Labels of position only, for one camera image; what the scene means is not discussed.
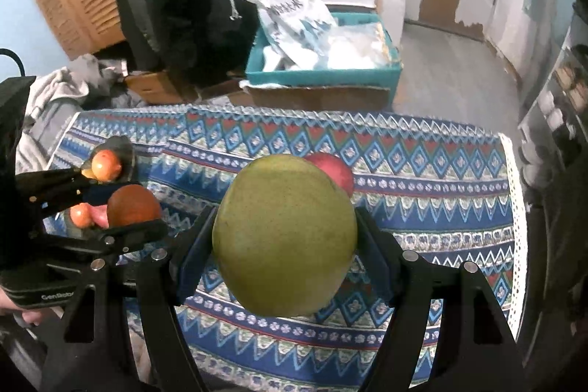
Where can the blue patterned tablecloth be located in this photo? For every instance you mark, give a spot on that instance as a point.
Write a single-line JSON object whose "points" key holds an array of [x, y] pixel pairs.
{"points": [[413, 190]]}

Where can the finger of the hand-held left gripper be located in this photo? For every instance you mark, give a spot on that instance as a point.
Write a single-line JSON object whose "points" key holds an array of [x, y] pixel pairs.
{"points": [[128, 234], [50, 187]]}

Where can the teal plastic crate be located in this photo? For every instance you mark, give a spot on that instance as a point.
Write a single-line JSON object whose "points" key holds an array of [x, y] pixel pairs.
{"points": [[321, 77]]}

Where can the small orange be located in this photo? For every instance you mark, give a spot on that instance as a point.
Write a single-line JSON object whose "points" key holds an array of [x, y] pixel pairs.
{"points": [[80, 216]]}

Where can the grey crumpled garment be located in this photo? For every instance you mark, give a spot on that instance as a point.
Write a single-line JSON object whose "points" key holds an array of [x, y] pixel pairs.
{"points": [[96, 68]]}

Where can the white plastic bags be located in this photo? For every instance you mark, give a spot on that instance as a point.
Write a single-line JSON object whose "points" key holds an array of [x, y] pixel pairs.
{"points": [[353, 47]]}

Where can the shoe rack with shoes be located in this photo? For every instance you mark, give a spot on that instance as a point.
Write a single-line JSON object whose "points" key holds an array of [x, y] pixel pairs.
{"points": [[565, 79]]}

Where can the white crumpled cloth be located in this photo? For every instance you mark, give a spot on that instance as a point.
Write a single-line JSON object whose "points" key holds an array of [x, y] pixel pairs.
{"points": [[50, 89]]}

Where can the green pear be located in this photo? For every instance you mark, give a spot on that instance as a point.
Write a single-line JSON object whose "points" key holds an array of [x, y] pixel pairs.
{"points": [[285, 236]]}

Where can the brown cardboard box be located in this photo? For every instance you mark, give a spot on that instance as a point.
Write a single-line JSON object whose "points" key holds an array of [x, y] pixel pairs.
{"points": [[321, 98]]}

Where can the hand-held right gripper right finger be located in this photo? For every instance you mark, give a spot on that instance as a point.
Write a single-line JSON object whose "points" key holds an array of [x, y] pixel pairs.
{"points": [[374, 249]]}

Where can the dark glass plate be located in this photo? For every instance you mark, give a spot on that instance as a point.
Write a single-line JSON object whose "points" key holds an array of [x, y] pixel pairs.
{"points": [[126, 153]]}

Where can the white rice bag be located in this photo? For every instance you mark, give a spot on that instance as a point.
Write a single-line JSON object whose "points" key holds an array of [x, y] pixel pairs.
{"points": [[280, 6]]}

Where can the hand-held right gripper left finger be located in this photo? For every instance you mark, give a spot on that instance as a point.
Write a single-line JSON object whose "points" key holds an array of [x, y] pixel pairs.
{"points": [[190, 263]]}

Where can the person's left hand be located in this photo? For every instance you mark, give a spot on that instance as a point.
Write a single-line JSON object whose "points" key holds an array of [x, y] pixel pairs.
{"points": [[8, 304]]}

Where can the large orange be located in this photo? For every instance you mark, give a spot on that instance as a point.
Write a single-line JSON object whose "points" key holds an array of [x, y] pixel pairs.
{"points": [[106, 164], [133, 206]]}

